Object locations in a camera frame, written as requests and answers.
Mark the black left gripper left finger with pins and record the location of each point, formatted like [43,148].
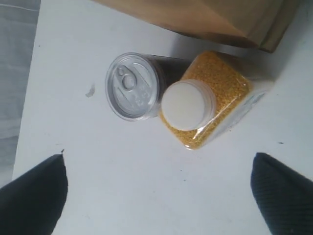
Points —
[33,203]

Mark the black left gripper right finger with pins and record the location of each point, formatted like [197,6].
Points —
[283,196]

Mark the yellow grain bottle white cap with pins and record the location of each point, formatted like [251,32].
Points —
[213,95]

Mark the brown paper bag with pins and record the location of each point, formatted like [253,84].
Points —
[258,24]

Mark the silver pull-tab tin can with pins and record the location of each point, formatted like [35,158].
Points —
[135,83]

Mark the white backdrop curtain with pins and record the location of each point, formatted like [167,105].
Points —
[18,24]

